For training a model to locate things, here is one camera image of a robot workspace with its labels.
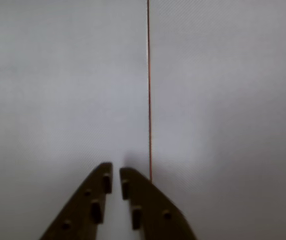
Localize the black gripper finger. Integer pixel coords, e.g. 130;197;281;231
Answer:
39;161;113;240
119;166;199;240

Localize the grey rubber mat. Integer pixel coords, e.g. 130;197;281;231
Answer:
147;0;286;240

